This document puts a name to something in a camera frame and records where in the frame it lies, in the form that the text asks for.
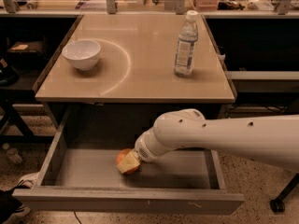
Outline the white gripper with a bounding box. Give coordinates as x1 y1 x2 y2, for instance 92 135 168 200
117 127 176 175

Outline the orange fruit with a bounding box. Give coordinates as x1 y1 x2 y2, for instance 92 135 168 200
116 147 141 175

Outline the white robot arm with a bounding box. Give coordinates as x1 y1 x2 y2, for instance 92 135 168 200
117 109 299 174

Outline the open grey drawer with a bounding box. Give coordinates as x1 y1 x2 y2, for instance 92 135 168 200
14 105 244 215

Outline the white ceramic bowl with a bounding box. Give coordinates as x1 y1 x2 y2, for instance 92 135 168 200
62 39 101 71

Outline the small jar on floor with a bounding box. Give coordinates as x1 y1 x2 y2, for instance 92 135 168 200
2 143 23 164

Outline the white sneaker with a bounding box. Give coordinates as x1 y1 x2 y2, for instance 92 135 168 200
0 173 39 224

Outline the clear plastic water bottle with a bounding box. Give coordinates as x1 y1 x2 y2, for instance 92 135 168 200
174 10 198 77

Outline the black office chair base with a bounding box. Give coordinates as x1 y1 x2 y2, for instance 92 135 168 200
269 174 299 213

